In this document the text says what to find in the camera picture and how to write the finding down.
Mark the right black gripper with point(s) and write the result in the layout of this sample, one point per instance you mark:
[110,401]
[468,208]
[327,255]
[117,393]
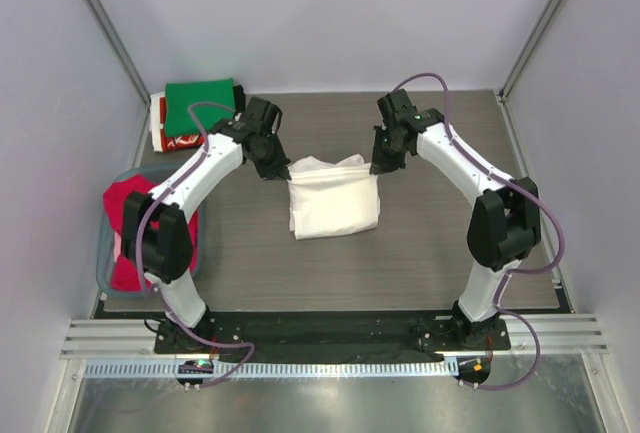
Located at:
[381,162]

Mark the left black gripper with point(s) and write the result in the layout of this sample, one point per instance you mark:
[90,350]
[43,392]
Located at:
[277,169]

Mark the white printed t-shirt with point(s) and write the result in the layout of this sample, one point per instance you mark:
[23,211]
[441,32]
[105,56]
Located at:
[332,199]

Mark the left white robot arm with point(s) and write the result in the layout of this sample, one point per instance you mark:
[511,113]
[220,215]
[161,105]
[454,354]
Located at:
[220,154]

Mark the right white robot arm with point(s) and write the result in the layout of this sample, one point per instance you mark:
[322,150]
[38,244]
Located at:
[505,220]

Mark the folded red printed t-shirt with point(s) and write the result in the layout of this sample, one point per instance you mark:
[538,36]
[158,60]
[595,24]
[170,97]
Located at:
[166,143]

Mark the folded white t-shirt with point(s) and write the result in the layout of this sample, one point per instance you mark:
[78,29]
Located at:
[155,122]

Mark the grey laundry basket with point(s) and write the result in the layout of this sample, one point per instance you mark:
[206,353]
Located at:
[102,263]

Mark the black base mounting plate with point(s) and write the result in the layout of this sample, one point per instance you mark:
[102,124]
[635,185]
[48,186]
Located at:
[355,337]

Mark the right aluminium corner post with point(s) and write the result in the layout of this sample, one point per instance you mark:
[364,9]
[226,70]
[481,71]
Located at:
[542,25]

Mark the aluminium corner post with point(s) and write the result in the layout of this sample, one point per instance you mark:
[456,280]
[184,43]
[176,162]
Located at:
[542,25]
[118,48]

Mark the slotted grey cable duct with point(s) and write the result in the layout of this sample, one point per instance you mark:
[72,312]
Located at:
[196,369]

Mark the left aluminium corner post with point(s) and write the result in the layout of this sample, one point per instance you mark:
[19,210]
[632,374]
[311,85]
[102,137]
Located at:
[118,48]

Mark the aluminium frame rail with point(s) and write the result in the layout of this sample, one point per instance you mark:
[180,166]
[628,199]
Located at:
[128,338]

